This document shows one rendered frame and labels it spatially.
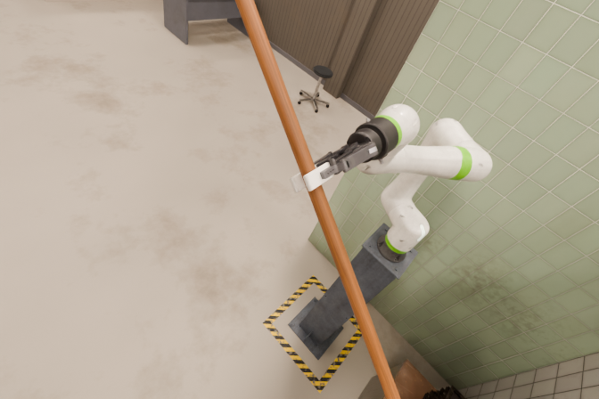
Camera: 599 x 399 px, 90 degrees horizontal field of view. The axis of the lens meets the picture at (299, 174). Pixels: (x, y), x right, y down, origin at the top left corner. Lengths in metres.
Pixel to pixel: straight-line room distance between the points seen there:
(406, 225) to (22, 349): 2.28
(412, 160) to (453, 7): 0.91
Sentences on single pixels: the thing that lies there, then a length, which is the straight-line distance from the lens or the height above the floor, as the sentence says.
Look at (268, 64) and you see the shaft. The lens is 0.55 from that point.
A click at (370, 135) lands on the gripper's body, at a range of 0.67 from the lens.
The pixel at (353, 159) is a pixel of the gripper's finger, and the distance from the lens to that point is 0.58.
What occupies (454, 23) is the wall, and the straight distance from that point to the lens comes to 1.67.
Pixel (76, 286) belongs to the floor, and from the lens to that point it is 2.66.
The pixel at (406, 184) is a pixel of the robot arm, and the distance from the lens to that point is 1.39.
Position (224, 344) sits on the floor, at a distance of 2.41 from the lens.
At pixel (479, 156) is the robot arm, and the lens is 1.15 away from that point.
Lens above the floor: 2.33
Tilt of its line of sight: 44 degrees down
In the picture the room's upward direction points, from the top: 22 degrees clockwise
